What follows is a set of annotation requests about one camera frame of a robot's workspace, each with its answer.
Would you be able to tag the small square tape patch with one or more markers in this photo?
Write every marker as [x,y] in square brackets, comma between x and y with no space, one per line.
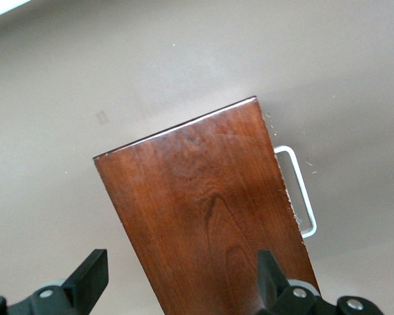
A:
[102,117]

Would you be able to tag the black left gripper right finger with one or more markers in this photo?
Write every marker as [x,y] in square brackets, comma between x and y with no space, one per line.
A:
[269,282]

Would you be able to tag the dark brown wooden cabinet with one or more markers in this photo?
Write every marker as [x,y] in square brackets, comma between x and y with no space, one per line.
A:
[200,203]

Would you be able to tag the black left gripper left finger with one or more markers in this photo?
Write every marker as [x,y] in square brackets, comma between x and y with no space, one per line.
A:
[85,279]

